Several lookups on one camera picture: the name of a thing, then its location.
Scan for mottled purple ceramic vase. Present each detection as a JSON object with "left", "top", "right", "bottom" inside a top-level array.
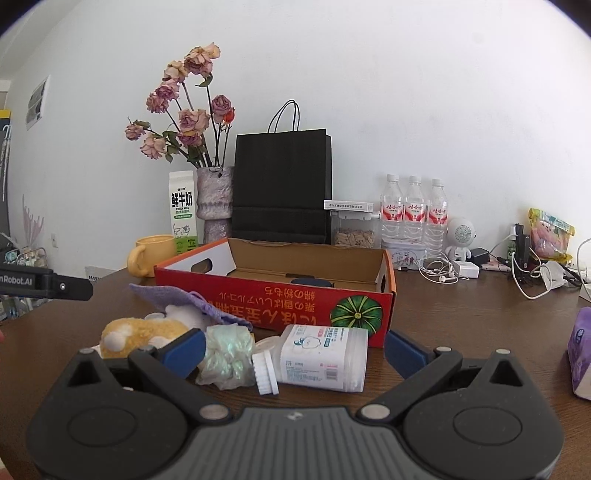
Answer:
[{"left": 196, "top": 166, "right": 235, "bottom": 244}]

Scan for dried pink rose bouquet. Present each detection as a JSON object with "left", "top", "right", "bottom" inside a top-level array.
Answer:
[{"left": 124, "top": 42, "right": 236, "bottom": 169}]

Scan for purple knitted cloth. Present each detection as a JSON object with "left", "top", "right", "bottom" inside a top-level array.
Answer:
[{"left": 128, "top": 282, "right": 254, "bottom": 330}]

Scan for yellow ceramic mug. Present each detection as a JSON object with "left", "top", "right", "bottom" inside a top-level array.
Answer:
[{"left": 127, "top": 234, "right": 177, "bottom": 278}]

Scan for white plastic jar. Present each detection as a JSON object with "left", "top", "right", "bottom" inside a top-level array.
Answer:
[{"left": 252, "top": 324, "right": 369, "bottom": 395}]

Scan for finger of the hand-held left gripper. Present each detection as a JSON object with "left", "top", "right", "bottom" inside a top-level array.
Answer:
[{"left": 53, "top": 274, "right": 94, "bottom": 302}]

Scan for black paper shopping bag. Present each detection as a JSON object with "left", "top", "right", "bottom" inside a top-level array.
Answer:
[{"left": 231, "top": 99, "right": 333, "bottom": 245}]

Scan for iridescent plastic bag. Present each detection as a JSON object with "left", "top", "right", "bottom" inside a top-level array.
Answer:
[{"left": 196, "top": 323, "right": 256, "bottom": 391}]

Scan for clear water bottle red label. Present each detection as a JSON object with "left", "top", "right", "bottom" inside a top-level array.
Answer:
[
  {"left": 425, "top": 178, "right": 450, "bottom": 252},
  {"left": 381, "top": 174, "right": 406, "bottom": 243},
  {"left": 404, "top": 175, "right": 428, "bottom": 241}
]

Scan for printed tin box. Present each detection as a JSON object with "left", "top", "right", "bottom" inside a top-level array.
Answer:
[{"left": 382, "top": 239, "right": 428, "bottom": 271}]

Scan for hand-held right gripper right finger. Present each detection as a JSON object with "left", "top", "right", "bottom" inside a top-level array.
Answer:
[{"left": 356, "top": 330, "right": 532, "bottom": 423}]

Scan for yellow white plush toy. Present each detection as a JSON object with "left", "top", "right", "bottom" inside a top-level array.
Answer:
[{"left": 100, "top": 302, "right": 208, "bottom": 358}]

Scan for white wired earphones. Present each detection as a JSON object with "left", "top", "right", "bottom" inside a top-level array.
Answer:
[{"left": 418, "top": 251, "right": 460, "bottom": 283}]

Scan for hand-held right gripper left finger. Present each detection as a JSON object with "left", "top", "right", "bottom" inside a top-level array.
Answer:
[{"left": 67, "top": 329, "right": 232, "bottom": 423}]

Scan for wire storage rack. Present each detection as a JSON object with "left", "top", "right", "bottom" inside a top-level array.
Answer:
[{"left": 0, "top": 247, "right": 49, "bottom": 319}]

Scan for clear container of seeds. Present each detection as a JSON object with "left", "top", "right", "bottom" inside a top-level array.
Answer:
[{"left": 330, "top": 210, "right": 380, "bottom": 247}]

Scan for flat white box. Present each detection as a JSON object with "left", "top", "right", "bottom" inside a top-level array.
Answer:
[{"left": 324, "top": 200, "right": 375, "bottom": 212}]

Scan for red cardboard box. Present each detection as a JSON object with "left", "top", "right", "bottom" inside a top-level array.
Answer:
[{"left": 154, "top": 237, "right": 397, "bottom": 348}]

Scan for purple tissue pack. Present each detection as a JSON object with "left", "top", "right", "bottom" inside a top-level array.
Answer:
[{"left": 567, "top": 307, "right": 591, "bottom": 400}]

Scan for black phone stand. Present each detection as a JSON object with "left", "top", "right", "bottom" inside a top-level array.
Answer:
[{"left": 510, "top": 224, "right": 532, "bottom": 282}]

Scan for white round robot speaker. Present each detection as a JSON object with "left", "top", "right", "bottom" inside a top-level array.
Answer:
[{"left": 444, "top": 217, "right": 476, "bottom": 261}]

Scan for yellow pink snack packet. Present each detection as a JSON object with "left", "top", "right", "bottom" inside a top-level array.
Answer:
[{"left": 529, "top": 208, "right": 575, "bottom": 264}]

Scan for framed wall picture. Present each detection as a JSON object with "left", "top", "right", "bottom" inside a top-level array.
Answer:
[{"left": 25, "top": 76, "right": 51, "bottom": 130}]

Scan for white green milk carton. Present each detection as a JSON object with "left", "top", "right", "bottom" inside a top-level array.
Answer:
[{"left": 168, "top": 170, "right": 199, "bottom": 257}]

